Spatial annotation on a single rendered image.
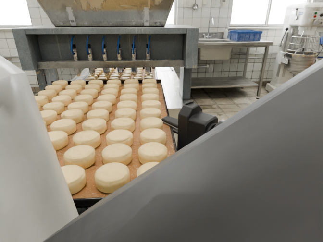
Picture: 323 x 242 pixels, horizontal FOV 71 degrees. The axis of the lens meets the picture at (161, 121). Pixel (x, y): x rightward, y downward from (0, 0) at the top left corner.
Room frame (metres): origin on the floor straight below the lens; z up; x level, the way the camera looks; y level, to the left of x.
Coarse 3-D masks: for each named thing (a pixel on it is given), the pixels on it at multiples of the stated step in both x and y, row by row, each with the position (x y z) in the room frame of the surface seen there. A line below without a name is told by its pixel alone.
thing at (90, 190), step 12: (84, 120) 0.49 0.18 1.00; (108, 132) 0.42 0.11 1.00; (132, 132) 0.42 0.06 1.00; (168, 132) 0.42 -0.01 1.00; (72, 144) 0.37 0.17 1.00; (132, 144) 0.37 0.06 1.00; (168, 144) 0.37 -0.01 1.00; (60, 156) 0.33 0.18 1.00; (96, 156) 0.33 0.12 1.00; (132, 156) 0.33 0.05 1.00; (168, 156) 0.33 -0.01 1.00; (96, 168) 0.30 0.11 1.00; (132, 168) 0.30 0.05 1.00; (84, 192) 0.24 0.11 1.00; (96, 192) 0.24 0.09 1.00
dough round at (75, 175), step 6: (66, 168) 0.27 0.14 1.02; (72, 168) 0.27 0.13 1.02; (78, 168) 0.27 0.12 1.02; (66, 174) 0.26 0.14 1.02; (72, 174) 0.26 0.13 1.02; (78, 174) 0.26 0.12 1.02; (84, 174) 0.26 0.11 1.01; (66, 180) 0.25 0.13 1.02; (72, 180) 0.25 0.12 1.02; (78, 180) 0.25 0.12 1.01; (84, 180) 0.26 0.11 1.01; (72, 186) 0.24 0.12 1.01; (78, 186) 0.24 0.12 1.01; (84, 186) 0.25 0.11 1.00; (72, 192) 0.24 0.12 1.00
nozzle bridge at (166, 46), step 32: (32, 32) 0.92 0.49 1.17; (64, 32) 0.93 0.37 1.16; (96, 32) 0.93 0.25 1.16; (128, 32) 0.94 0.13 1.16; (160, 32) 0.95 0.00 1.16; (192, 32) 0.96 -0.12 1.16; (32, 64) 0.92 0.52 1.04; (64, 64) 0.96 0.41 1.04; (96, 64) 0.97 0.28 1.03; (128, 64) 0.98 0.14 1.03; (160, 64) 0.98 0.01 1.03; (192, 64) 0.96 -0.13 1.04
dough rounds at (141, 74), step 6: (96, 72) 1.33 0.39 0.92; (102, 72) 1.40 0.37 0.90; (114, 72) 1.34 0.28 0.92; (126, 72) 1.32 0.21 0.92; (138, 72) 1.32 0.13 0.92; (144, 72) 1.41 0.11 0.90; (90, 78) 1.17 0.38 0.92; (96, 78) 1.22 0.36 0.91; (102, 78) 1.17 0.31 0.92; (108, 78) 1.23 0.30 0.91; (114, 78) 1.17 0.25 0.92; (120, 78) 1.25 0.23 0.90; (126, 78) 1.17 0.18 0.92; (132, 78) 1.25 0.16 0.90; (138, 78) 1.17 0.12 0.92; (144, 78) 1.18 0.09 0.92; (150, 78) 1.18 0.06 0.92
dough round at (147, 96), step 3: (147, 93) 0.63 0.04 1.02; (150, 93) 0.63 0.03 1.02; (153, 93) 0.63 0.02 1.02; (141, 96) 0.61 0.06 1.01; (144, 96) 0.60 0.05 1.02; (147, 96) 0.60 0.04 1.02; (150, 96) 0.60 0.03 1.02; (153, 96) 0.60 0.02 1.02; (156, 96) 0.60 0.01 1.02; (141, 99) 0.60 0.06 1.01; (144, 99) 0.59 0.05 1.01; (147, 99) 0.59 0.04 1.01; (150, 99) 0.59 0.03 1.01; (153, 99) 0.59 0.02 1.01; (156, 99) 0.59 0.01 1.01
